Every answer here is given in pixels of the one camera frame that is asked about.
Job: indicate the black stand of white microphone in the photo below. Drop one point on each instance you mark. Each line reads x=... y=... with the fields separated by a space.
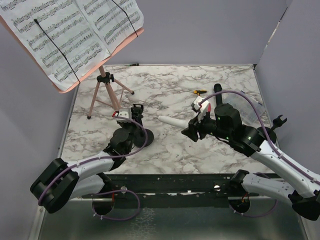
x=141 y=136

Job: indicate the yellow black T-handle hex key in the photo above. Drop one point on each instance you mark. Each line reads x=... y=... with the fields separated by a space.
x=199 y=92

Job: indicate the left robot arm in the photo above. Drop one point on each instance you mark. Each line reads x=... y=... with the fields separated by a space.
x=62 y=181

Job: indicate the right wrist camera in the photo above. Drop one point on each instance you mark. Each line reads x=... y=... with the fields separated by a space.
x=199 y=107

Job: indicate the sheet music page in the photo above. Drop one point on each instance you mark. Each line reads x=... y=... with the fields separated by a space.
x=58 y=35
x=113 y=20

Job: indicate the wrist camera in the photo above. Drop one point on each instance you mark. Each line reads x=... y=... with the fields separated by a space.
x=199 y=107
x=123 y=115

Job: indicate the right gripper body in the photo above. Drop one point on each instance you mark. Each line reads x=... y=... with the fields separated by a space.
x=208 y=126

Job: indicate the left sheet music page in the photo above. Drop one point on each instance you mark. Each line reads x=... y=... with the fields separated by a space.
x=58 y=35

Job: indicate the pink music stand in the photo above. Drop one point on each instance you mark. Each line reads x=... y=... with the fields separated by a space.
x=115 y=102

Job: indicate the right sheet music page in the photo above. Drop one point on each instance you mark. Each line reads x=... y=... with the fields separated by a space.
x=113 y=20

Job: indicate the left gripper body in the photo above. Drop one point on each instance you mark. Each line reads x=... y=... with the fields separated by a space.
x=130 y=125

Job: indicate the clear plastic parts box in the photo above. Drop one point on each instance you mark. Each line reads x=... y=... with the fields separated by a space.
x=246 y=111

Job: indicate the black mounting rail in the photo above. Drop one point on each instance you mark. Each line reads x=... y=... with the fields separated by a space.
x=127 y=191

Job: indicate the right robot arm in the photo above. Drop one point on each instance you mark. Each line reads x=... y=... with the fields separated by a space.
x=300 y=187

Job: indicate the red handled screwdriver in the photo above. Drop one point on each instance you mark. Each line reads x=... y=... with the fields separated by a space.
x=207 y=111

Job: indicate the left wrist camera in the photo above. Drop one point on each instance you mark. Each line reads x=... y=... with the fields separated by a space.
x=123 y=115

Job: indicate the white microphone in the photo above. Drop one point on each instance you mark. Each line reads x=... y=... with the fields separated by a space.
x=182 y=124

